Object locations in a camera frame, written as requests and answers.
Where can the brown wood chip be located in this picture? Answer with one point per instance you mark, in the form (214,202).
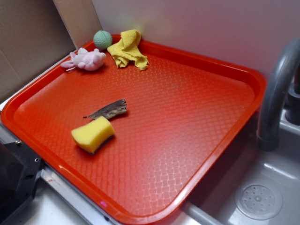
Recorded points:
(110,111)

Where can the red plastic tray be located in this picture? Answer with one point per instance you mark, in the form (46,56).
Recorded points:
(182,113)

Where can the grey toy sink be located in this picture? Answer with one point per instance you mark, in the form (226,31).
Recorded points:
(212,201)

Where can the grey faucet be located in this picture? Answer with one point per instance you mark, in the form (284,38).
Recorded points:
(283,88)

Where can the yellow cloth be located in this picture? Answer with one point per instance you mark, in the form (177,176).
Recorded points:
(126,50)

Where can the green ball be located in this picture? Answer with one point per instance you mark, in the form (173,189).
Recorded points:
(102,40)

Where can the cardboard panel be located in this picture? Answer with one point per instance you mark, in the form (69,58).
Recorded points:
(35,34)

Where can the pink plush toy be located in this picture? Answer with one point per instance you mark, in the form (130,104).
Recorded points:
(89,61)

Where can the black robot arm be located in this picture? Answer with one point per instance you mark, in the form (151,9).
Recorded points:
(20,169)

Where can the yellow sponge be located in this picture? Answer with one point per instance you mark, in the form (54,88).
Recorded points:
(92,135)

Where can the sink drain cover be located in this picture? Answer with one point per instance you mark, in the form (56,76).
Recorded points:
(258,199)

